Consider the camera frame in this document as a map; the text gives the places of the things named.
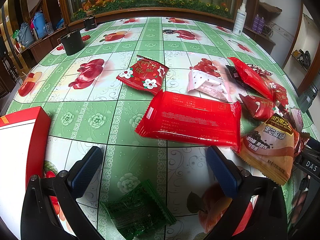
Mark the grey thermos jug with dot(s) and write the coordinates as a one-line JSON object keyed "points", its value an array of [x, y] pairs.
{"points": [[25, 36]]}

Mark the red floral snack packet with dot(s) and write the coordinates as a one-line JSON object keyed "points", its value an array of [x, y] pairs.
{"points": [[145, 75]]}

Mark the black purple snack packet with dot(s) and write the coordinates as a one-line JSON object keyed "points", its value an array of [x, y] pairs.
{"points": [[235, 75]]}

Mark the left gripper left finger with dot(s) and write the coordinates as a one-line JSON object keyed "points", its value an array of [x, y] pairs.
{"points": [[39, 220]]}

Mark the blue thermos jug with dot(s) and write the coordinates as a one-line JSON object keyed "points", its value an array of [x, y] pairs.
{"points": [[39, 23]]}

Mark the dark red small packet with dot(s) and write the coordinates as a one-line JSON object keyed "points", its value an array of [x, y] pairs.
{"points": [[259, 108]]}

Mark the white spray bottle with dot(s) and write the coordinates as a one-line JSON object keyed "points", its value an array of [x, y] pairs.
{"points": [[240, 20]]}

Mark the green snack packet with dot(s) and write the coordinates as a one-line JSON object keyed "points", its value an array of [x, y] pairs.
{"points": [[140, 212]]}

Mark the red glossy snack packet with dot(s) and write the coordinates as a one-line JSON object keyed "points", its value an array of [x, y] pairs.
{"points": [[252, 78]]}

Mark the orange sesame snack packet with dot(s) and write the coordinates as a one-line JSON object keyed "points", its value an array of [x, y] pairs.
{"points": [[270, 148]]}

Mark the red white tray box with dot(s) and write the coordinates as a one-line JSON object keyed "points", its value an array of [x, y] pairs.
{"points": [[24, 137]]}

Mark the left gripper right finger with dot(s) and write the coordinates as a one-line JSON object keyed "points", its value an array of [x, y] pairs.
{"points": [[268, 219]]}

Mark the purple bottles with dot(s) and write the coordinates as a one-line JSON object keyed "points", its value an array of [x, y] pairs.
{"points": [[258, 24]]}

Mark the small black box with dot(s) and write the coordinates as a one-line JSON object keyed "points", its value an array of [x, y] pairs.
{"points": [[90, 23]]}

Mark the pink white snack packet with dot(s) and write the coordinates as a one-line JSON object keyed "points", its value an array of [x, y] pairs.
{"points": [[208, 84]]}

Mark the large red snack packet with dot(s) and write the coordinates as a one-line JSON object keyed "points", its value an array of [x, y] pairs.
{"points": [[185, 118]]}

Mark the black cylindrical container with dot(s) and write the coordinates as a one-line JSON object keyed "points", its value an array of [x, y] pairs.
{"points": [[72, 42]]}

